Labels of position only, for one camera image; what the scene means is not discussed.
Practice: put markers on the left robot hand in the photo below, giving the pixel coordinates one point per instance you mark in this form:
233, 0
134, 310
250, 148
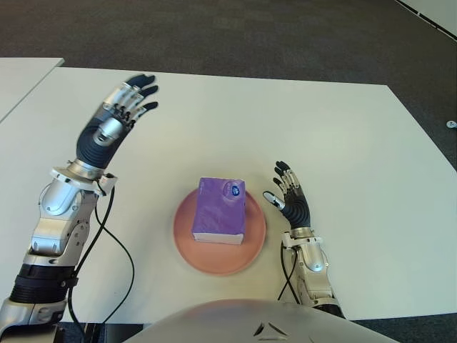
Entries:
100, 143

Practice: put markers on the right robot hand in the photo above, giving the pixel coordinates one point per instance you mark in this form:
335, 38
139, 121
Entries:
298, 211

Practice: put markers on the purple tissue paper pack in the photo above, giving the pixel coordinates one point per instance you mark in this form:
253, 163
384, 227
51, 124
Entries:
219, 211

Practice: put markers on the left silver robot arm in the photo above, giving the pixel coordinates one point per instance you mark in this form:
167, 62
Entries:
57, 221

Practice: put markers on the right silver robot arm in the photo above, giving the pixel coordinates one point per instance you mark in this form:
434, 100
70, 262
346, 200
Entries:
314, 261

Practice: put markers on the round pink plate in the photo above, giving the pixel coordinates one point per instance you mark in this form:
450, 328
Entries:
185, 243

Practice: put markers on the neighbouring white table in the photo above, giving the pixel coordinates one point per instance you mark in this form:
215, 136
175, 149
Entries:
21, 82

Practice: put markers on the silver robot torso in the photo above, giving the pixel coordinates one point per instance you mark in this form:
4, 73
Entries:
257, 321

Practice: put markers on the small white floor object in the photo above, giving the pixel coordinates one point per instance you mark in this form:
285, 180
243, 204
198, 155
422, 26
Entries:
452, 124

